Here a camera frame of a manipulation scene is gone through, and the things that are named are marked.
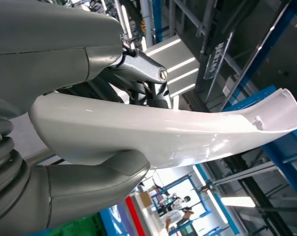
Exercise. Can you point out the brown cardboard box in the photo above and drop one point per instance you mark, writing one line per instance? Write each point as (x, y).
(145, 199)

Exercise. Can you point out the red barrier belt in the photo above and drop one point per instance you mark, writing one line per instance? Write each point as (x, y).
(134, 218)

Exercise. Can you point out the dark hanging sign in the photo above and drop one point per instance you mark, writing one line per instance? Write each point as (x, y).
(216, 58)

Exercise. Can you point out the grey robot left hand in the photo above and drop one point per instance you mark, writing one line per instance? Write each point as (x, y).
(45, 49)

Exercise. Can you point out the person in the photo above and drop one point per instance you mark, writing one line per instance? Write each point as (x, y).
(177, 202)
(174, 216)

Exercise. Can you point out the green plastic crate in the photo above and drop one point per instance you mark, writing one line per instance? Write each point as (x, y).
(77, 226)

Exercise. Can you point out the long ceiling light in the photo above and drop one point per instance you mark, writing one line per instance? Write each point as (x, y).
(238, 202)

